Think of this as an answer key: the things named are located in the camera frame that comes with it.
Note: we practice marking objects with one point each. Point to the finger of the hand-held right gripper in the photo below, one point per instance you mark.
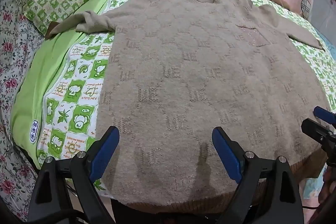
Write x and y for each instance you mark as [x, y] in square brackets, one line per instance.
[317, 132]
[323, 112]

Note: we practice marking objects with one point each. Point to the green checkered pillow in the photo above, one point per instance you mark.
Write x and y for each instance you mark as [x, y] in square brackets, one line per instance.
[57, 1]

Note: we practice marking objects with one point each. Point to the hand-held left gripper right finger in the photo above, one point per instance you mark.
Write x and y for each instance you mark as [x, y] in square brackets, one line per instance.
[225, 153]

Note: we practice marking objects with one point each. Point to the beige knit sweater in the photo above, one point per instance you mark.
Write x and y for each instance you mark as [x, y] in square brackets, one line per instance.
[183, 69]

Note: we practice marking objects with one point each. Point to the green checkered bed sheet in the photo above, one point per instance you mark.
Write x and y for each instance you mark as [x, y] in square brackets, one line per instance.
[78, 87]

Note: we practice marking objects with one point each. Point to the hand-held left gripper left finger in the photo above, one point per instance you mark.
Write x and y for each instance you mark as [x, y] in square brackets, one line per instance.
[105, 153]

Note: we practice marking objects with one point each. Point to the person's right hand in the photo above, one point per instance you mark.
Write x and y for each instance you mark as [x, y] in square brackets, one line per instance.
[329, 187]

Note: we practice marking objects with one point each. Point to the floral print blanket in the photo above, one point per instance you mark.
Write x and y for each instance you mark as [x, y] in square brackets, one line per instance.
[15, 29]

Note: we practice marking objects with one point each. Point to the light blue patterned cloth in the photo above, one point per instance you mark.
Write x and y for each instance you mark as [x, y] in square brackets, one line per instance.
[313, 187]

